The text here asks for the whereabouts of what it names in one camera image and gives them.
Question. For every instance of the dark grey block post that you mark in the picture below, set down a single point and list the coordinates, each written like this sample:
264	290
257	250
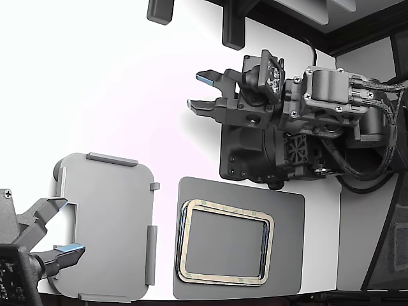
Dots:
159	11

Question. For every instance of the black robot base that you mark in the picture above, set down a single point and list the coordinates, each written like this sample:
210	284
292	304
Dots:
242	150

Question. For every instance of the light grey frame holder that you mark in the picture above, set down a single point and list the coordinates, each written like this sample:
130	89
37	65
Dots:
111	207

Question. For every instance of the black six-joint robot arm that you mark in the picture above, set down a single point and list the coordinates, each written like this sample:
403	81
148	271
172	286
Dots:
328	86

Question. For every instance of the black camera module with board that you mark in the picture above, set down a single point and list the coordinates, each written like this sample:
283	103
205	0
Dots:
12	274

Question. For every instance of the light grey panel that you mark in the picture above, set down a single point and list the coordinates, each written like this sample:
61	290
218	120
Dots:
322	12

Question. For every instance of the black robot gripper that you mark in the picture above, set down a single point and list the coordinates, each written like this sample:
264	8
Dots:
267	116

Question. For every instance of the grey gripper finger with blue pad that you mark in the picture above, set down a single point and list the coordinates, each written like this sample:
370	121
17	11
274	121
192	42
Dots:
41	212
68	255

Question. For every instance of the black mesh side panel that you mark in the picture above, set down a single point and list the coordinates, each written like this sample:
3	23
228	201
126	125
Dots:
392	255

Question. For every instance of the black enclosure frame beam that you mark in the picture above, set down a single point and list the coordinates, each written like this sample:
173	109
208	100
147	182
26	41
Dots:
350	35

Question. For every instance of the dark grey mat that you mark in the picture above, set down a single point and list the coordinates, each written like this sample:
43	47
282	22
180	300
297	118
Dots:
287	223

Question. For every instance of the black block post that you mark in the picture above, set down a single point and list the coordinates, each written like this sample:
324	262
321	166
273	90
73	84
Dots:
234	25

